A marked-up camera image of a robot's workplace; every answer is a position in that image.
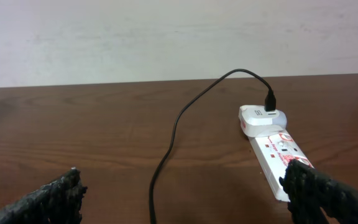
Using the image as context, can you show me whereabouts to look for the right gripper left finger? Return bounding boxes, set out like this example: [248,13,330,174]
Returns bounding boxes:
[0,167,88,224]

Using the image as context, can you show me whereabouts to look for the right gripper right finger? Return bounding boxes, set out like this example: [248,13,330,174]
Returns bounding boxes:
[279,160,358,223]

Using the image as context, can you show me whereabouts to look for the white power strip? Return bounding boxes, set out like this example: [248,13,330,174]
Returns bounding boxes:
[249,130,313,202]

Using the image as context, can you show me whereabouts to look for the white USB wall charger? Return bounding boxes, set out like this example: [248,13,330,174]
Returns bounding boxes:
[239,105,287,138]

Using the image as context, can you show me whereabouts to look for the black USB charging cable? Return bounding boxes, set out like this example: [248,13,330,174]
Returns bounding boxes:
[149,68,277,224]

